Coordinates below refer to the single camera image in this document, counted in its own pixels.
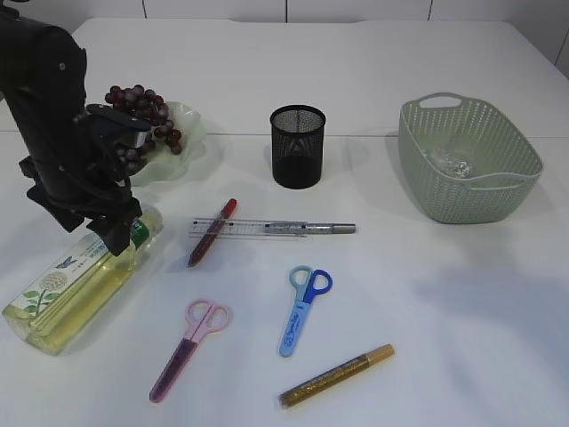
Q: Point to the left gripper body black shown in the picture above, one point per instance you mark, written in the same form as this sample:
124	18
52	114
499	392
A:
75	177

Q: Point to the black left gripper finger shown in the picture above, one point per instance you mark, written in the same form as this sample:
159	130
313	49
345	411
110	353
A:
115	235

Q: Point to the yellow tea bottle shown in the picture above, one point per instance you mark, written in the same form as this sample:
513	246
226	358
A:
57	306

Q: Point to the purple grape bunch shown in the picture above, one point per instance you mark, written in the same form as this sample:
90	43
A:
143	104

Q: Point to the clear plastic sheet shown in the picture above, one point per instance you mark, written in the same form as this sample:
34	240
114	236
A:
451	162

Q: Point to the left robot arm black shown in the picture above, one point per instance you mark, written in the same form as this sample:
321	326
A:
42	75

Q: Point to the green wavy glass plate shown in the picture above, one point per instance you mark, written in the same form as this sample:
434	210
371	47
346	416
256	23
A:
165	163

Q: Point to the red marker pen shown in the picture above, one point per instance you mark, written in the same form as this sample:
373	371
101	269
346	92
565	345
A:
211	234

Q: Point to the clear plastic ruler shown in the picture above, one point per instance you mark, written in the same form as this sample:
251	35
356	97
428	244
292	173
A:
247	228

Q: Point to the silver glitter marker pen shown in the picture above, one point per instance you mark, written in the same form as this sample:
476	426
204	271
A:
311	228

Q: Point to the black mesh pen holder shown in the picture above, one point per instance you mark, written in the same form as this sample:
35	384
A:
297	145

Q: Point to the gold glitter marker pen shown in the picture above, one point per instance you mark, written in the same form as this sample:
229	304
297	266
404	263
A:
334	376

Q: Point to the green plastic woven basket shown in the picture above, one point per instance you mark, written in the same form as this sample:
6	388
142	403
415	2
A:
506	164

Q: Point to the pink purple capped scissors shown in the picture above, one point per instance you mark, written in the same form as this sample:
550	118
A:
203	317

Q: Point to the blue capped scissors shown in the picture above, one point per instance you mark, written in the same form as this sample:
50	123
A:
308	284

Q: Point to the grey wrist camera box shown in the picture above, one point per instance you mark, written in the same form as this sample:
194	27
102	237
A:
109	126

